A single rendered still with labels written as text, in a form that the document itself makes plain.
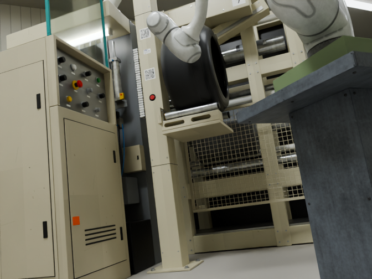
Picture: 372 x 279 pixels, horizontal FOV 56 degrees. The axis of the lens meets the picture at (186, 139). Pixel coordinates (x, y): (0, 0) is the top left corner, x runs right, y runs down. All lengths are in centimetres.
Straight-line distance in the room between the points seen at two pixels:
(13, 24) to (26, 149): 433
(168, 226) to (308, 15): 147
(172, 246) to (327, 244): 117
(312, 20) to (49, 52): 127
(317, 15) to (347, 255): 69
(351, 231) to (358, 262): 8
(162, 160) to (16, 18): 436
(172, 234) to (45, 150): 89
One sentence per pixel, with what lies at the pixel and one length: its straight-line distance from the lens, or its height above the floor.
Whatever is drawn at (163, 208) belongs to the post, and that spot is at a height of 35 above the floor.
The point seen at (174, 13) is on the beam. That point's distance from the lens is 274.
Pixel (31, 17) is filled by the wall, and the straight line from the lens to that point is 613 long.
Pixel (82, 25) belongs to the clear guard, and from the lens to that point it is 225.
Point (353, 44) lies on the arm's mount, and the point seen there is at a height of 73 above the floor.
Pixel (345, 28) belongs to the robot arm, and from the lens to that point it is 126.
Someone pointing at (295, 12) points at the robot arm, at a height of 83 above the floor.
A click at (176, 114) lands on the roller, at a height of 89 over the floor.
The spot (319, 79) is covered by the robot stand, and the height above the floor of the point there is 62.
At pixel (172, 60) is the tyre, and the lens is 205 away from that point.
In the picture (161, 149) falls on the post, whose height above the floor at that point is 72.
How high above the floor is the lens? 34
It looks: 11 degrees up
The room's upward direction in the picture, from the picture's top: 8 degrees counter-clockwise
